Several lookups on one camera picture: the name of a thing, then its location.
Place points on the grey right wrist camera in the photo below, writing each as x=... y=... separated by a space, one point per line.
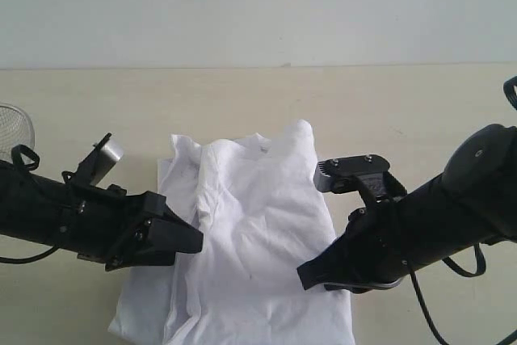
x=368 y=174

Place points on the metal wire mesh basket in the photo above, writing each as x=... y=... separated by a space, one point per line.
x=16 y=129

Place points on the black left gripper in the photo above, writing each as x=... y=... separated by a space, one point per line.
x=117 y=230

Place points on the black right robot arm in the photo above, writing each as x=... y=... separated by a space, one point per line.
x=472 y=201

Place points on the white t-shirt red print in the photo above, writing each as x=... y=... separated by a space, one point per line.
x=261 y=216

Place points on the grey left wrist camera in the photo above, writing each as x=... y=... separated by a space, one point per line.
x=98 y=163

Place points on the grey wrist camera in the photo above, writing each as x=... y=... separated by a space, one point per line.
x=368 y=174
x=98 y=163

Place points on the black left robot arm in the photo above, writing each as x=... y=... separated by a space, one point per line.
x=36 y=209

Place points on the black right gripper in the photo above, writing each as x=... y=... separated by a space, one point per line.
x=375 y=252

